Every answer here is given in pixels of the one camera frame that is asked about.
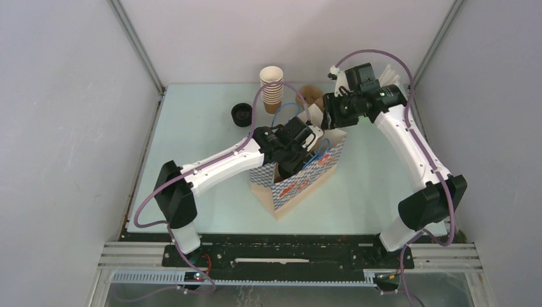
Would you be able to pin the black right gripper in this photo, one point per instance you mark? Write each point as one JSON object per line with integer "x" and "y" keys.
{"x": 330, "y": 102}

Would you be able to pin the paper takeout bag blue handles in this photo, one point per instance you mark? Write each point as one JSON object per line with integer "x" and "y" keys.
{"x": 280, "y": 195}

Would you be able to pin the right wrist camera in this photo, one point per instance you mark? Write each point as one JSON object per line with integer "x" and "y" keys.
{"x": 358, "y": 79}

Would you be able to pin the stack of black cup lids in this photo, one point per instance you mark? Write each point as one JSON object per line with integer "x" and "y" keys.
{"x": 242, "y": 114}

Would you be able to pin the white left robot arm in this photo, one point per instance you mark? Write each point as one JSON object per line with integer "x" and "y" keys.
{"x": 177, "y": 187}

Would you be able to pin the stack of brown paper cups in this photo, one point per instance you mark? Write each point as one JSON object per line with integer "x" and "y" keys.
{"x": 272, "y": 94}

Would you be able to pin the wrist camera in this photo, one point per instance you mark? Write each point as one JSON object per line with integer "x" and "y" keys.
{"x": 358, "y": 79}
{"x": 315, "y": 133}

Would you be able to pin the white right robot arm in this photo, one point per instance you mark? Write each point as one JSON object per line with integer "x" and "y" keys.
{"x": 437, "y": 192}

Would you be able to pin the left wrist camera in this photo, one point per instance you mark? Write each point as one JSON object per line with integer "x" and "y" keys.
{"x": 315, "y": 133}

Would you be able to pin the bundle of white wrapped straws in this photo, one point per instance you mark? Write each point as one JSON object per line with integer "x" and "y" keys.
{"x": 389, "y": 76}

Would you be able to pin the brown pulp cup carrier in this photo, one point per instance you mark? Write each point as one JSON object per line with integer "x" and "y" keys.
{"x": 313, "y": 95}

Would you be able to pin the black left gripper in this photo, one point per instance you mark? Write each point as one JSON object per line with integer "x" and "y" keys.
{"x": 292, "y": 167}

